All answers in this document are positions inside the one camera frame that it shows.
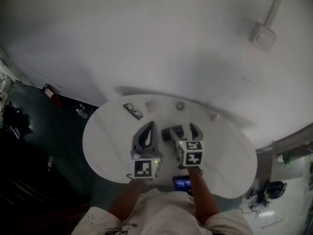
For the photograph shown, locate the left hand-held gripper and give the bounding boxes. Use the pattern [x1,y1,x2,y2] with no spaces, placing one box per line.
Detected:
[130,120,164,182]

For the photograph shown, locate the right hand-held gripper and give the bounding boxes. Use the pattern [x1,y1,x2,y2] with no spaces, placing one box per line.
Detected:
[168,122,205,167]

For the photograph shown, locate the black hair dryer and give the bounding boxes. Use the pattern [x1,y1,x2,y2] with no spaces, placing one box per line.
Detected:
[161,124,184,142]

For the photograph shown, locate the white oval table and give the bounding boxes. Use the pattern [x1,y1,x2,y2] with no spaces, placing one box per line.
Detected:
[82,94,257,198]

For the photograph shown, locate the person's left forearm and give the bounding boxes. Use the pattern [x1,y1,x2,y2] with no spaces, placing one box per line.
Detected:
[107,179,145,225]

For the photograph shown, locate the person's right forearm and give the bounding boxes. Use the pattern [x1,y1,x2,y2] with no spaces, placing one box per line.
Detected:
[187,166,220,226]

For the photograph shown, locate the black eyeglasses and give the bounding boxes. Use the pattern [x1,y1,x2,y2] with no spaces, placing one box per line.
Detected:
[123,103,144,121]

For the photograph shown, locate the pale pink packet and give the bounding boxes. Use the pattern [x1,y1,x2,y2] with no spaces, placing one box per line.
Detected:
[144,101,158,113]

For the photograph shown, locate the chest-mounted phone screen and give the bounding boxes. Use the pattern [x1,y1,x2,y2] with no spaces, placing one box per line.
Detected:
[172,175,193,193]

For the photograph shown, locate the clear water bottle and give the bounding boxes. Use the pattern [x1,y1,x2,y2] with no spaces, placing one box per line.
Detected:
[75,103,89,119]

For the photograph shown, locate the person's white printed shirt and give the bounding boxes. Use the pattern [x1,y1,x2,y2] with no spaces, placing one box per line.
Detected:
[73,188,253,235]

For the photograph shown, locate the black and green backpack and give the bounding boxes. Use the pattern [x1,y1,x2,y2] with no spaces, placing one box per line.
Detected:
[262,180,288,201]

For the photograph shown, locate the green potted plant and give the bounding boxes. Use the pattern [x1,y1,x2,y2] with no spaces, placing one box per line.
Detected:
[282,147,304,166]

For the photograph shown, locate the red fire extinguisher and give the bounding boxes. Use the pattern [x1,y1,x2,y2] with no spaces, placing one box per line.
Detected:
[42,84,62,107]

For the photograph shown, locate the white wall junction box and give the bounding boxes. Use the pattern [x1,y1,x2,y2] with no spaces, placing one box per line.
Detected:
[248,20,278,53]

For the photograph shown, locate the white wall cable conduit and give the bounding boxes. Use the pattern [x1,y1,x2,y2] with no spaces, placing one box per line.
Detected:
[263,0,287,28]

